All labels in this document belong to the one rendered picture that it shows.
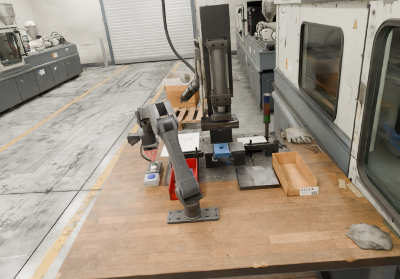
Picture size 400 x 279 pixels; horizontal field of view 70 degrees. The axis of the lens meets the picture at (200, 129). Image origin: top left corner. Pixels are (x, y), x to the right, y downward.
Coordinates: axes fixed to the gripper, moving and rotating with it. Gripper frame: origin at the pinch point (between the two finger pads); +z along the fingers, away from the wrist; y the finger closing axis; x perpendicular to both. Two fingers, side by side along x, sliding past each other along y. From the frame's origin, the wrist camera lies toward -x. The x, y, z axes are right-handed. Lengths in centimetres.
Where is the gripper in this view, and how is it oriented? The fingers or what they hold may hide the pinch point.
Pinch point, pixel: (153, 157)
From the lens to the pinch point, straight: 146.3
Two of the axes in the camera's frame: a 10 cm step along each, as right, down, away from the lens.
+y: 0.1, 4.0, -9.2
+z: 0.9, 9.1, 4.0
